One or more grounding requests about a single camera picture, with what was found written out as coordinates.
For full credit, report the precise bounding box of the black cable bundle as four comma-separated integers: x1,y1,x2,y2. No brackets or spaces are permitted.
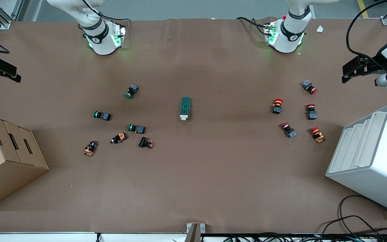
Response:
224,231,387,242

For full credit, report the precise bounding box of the brown table mat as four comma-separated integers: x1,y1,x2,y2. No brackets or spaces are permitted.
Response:
0,17,387,234

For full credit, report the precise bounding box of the green push button switch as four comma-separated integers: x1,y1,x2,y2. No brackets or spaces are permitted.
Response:
125,84,139,99
128,123,146,134
93,110,112,121

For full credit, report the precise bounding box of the black looped cable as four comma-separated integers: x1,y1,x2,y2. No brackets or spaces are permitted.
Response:
321,195,387,236

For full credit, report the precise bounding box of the black switch with red lens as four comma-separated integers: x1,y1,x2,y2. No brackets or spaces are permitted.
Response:
138,136,155,149

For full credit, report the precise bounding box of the black orange push button switch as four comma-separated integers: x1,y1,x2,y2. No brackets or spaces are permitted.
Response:
110,132,127,145
83,140,98,157

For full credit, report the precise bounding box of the green load switch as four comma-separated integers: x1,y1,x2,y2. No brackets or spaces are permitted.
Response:
179,97,192,121

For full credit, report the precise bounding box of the white stepped plastic bin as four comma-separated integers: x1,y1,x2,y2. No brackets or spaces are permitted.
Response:
326,104,387,216

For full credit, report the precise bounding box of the black base cable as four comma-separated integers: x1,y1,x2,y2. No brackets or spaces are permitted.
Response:
236,17,271,36
82,0,131,24

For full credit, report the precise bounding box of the black left base cable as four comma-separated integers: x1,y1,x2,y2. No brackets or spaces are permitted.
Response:
236,17,271,36

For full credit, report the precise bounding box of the grey metal bracket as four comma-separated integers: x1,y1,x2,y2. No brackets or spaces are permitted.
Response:
186,223,206,242

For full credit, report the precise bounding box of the black right base cable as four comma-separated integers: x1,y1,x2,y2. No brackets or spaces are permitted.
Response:
82,0,131,24

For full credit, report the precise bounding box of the white table edge rail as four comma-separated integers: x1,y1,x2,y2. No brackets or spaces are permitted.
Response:
0,232,227,242

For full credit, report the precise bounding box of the red button blue block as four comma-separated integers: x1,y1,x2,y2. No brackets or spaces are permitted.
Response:
306,104,318,120
281,122,297,139
302,80,318,95

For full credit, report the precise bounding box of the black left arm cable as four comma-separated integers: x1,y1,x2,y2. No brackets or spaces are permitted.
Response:
346,0,387,64

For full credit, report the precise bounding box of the brown cardboard box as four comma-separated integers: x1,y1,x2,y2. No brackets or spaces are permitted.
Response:
0,112,49,211

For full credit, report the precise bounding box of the red button black orange block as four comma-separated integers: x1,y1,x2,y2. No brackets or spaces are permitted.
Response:
271,98,284,115

